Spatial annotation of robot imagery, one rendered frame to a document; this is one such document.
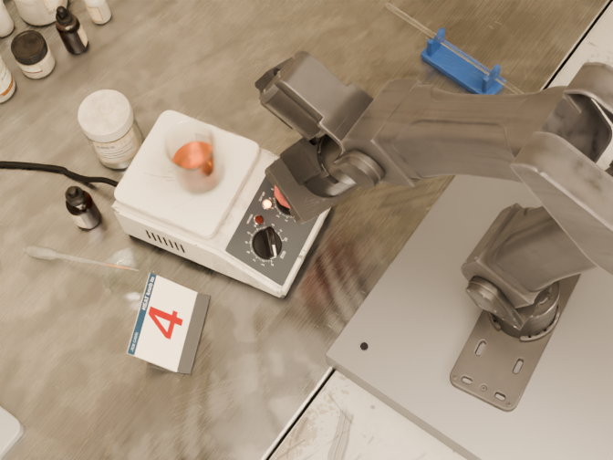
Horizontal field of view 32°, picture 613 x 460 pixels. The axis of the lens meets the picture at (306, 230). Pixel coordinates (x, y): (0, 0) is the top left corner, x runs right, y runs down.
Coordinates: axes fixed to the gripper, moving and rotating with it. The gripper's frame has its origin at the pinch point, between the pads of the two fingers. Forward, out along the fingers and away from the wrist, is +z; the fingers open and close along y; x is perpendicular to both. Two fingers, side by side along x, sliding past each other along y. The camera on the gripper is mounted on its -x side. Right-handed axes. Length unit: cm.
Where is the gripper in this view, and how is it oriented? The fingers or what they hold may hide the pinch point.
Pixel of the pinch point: (291, 190)
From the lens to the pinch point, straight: 113.5
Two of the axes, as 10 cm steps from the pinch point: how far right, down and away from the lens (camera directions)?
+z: -3.8, 2.0, 9.1
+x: 5.5, 8.4, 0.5
